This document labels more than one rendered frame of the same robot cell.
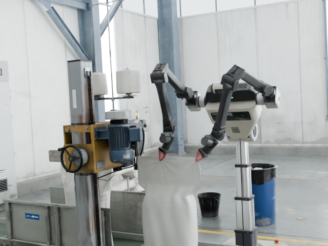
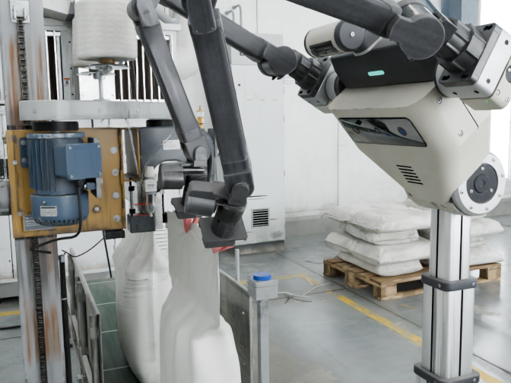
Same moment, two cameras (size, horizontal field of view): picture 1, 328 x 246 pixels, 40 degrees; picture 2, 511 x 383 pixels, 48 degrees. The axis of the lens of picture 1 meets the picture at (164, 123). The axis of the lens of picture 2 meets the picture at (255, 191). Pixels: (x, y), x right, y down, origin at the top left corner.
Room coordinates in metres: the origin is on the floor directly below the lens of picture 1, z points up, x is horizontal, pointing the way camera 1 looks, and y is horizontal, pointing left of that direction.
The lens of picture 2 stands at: (2.06, -1.10, 1.37)
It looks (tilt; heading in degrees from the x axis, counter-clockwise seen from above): 7 degrees down; 39
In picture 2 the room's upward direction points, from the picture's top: 1 degrees counter-clockwise
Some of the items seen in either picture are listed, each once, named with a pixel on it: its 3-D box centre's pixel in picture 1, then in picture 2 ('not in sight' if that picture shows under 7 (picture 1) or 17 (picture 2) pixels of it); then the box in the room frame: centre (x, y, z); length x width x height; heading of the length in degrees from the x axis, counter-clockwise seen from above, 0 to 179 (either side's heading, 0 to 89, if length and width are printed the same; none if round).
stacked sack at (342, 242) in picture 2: not in sight; (367, 239); (6.35, 1.11, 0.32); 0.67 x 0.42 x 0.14; 155
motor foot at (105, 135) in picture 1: (106, 133); (42, 152); (2.95, 0.38, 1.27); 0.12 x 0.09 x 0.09; 151
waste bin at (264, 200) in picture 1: (256, 194); not in sight; (5.20, -1.03, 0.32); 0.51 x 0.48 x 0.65; 151
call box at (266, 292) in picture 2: not in sight; (261, 286); (3.49, 0.02, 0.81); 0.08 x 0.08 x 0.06; 61
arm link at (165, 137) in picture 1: (167, 133); (182, 166); (3.11, -0.02, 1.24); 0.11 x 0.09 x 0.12; 150
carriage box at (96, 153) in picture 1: (93, 146); (64, 178); (3.08, 0.49, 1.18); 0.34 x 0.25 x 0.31; 151
